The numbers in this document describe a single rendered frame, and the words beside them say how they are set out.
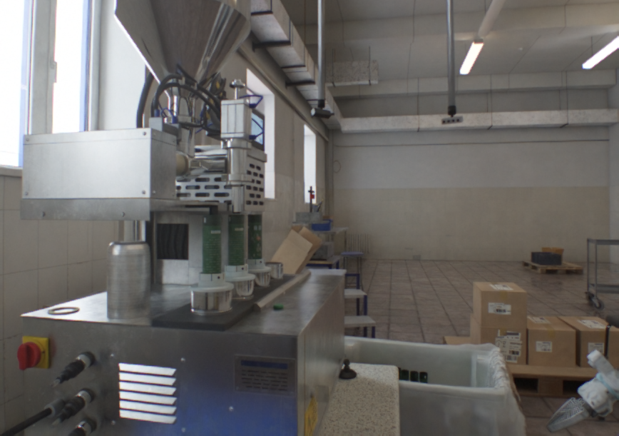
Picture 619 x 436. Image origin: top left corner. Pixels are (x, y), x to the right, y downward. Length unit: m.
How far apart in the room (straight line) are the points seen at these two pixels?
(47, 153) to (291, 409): 0.59
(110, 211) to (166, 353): 0.25
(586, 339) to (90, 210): 3.16
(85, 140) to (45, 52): 2.47
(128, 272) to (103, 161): 0.19
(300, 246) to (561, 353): 1.93
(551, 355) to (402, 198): 8.06
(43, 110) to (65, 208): 2.36
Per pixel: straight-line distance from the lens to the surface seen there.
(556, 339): 3.36
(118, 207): 0.75
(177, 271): 1.08
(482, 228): 11.19
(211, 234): 0.70
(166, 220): 1.08
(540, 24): 8.06
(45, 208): 0.85
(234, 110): 0.82
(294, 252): 2.51
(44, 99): 3.18
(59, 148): 0.84
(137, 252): 0.75
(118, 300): 0.76
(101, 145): 0.79
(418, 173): 11.04
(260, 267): 0.91
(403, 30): 7.73
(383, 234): 10.98
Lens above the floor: 1.20
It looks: 1 degrees up
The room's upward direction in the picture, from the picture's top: straight up
